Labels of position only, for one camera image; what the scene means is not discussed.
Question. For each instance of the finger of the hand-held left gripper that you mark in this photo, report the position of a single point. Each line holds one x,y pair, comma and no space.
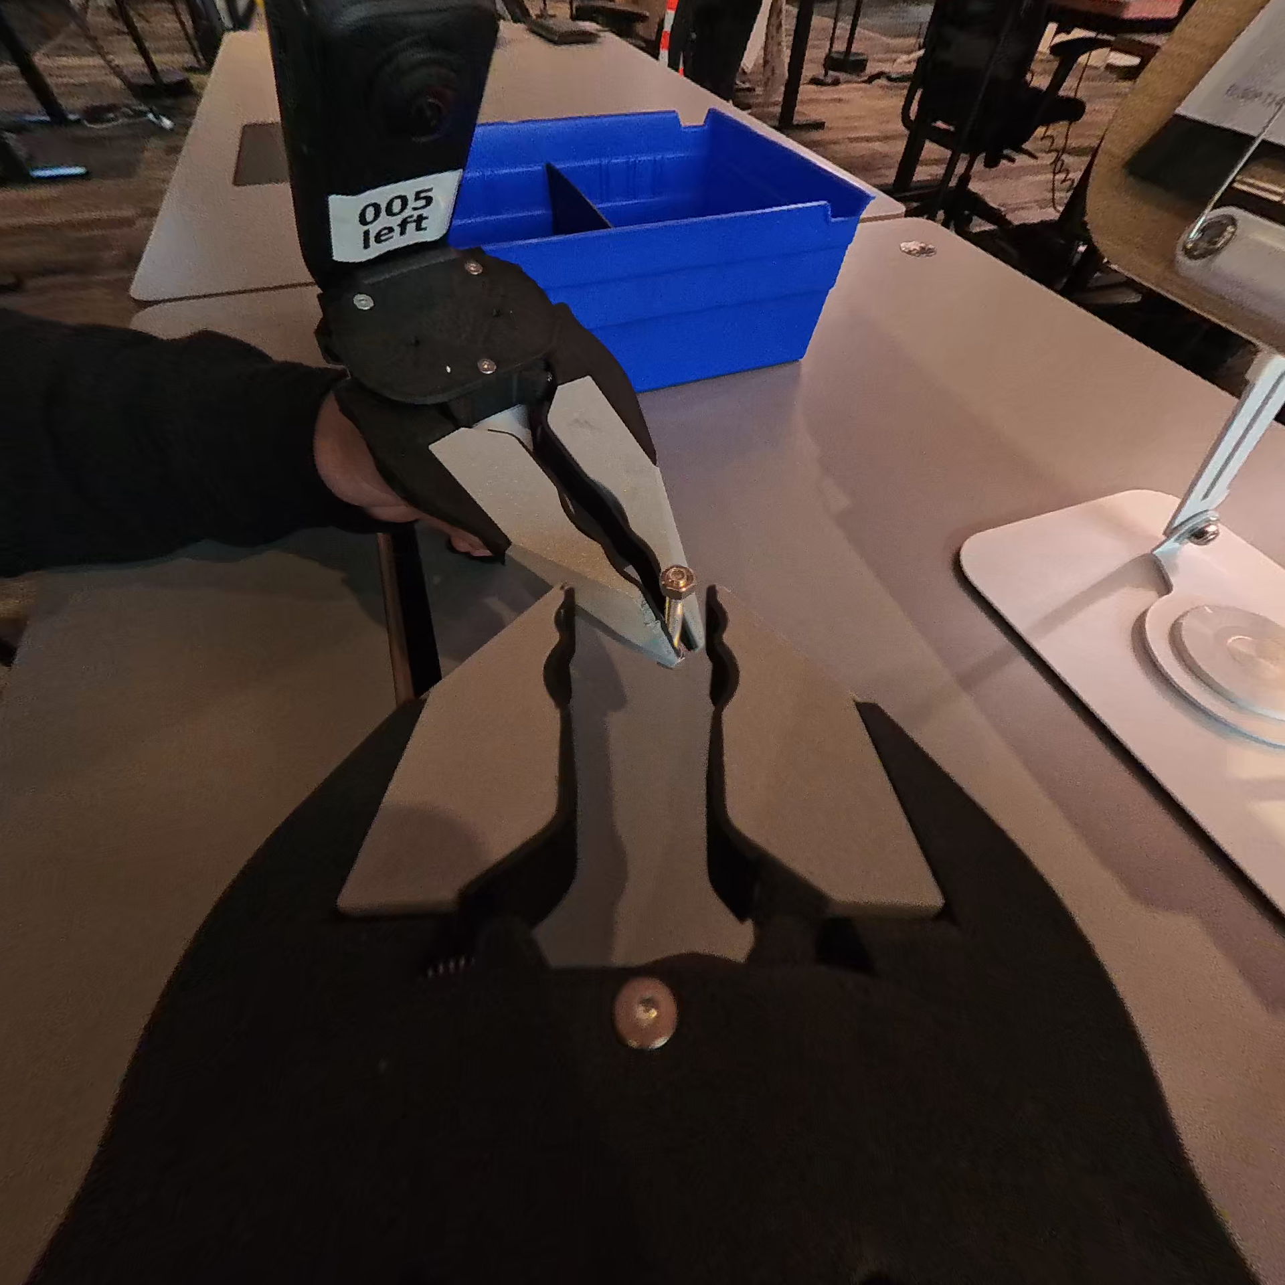
612,451
531,523

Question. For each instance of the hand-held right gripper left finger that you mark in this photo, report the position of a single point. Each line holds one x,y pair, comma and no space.
472,793

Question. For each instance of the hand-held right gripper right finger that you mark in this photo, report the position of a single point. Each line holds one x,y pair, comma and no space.
802,802

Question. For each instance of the metal bolt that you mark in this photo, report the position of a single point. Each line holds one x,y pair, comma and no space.
675,580

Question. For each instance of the blue plastic bin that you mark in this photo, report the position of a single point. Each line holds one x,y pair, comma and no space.
702,290

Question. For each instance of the person's left forearm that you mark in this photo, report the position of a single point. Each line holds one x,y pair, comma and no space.
152,441

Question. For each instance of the person's left hand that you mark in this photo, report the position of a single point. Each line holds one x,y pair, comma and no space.
351,462

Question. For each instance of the dark rectangular table panel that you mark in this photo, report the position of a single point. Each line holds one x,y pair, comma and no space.
261,154

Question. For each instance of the black flat device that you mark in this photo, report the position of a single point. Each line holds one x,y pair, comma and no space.
563,29

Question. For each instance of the white folding laptop stand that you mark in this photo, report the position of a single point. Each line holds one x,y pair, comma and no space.
1064,602

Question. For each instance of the black office chair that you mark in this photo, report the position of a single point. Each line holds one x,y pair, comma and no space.
992,90

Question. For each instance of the tan board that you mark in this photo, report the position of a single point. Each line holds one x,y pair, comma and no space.
1134,90

